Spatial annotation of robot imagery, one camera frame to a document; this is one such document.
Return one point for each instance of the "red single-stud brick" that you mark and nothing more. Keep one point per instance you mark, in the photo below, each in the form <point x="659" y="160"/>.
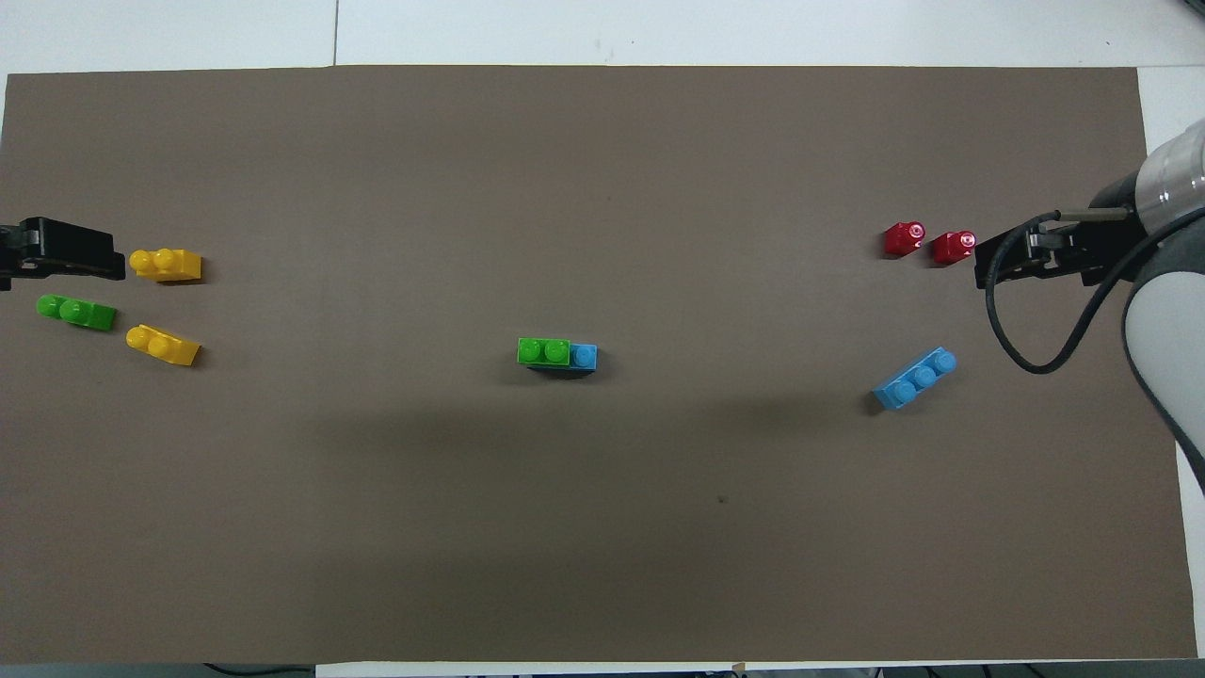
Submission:
<point x="904" y="239"/>
<point x="954" y="248"/>

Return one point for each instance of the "brown table mat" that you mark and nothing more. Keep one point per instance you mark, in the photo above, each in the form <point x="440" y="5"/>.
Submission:
<point x="565" y="518"/>

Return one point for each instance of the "blue three-stud brick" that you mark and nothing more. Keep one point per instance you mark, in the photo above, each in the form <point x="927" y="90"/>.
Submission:
<point x="915" y="378"/>
<point x="586" y="358"/>

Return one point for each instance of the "green two-stud brick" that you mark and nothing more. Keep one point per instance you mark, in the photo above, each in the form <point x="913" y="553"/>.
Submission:
<point x="544" y="352"/>
<point x="75" y="311"/>

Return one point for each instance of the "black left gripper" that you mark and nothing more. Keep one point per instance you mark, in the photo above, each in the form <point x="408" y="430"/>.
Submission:
<point x="9" y="250"/>

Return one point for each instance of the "yellow two-stud brick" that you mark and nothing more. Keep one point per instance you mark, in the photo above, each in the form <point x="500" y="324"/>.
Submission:
<point x="162" y="346"/>
<point x="165" y="266"/>

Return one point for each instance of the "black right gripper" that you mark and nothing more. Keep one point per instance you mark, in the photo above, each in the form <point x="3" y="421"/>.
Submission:
<point x="1097" y="250"/>

